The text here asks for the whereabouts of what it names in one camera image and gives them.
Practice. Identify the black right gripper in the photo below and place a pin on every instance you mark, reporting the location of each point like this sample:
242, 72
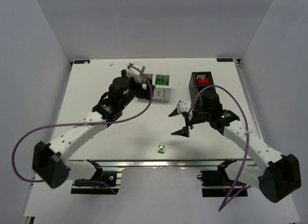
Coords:
188, 119

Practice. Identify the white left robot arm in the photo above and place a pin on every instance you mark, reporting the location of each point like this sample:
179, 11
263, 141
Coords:
50, 161

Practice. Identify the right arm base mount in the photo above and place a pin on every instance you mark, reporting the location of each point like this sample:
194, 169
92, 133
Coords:
214, 181

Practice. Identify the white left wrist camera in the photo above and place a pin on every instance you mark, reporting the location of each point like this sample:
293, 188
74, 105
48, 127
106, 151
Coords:
135, 71

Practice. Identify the dark logo sticker right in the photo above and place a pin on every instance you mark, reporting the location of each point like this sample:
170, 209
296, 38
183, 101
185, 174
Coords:
224, 59

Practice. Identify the dark logo sticker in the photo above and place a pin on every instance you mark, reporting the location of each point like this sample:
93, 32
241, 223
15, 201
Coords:
224, 59
81, 62

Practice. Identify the aluminium table rail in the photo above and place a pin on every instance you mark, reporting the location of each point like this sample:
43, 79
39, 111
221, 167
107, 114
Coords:
159, 163

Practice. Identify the red and lime brick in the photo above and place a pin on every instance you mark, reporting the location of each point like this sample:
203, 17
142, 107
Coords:
203, 80

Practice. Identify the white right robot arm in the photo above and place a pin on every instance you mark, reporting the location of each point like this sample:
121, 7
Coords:
276, 175

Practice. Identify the black slotted two-bin container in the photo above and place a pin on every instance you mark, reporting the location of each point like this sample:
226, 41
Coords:
195, 88

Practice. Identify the light green printed brick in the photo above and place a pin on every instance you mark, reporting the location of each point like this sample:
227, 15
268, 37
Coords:
161, 149

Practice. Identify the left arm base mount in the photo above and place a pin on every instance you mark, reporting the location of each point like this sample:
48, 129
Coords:
89, 177

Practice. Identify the dark logo sticker left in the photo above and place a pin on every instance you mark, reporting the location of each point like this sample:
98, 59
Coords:
81, 62

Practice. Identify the green 2x3 brick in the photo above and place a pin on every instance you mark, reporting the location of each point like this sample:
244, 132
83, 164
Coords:
161, 81

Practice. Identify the white slotted two-bin container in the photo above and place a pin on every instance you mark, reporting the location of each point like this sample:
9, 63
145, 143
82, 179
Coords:
161, 93

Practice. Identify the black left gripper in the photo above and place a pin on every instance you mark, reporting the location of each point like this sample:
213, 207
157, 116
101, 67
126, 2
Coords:
143, 92

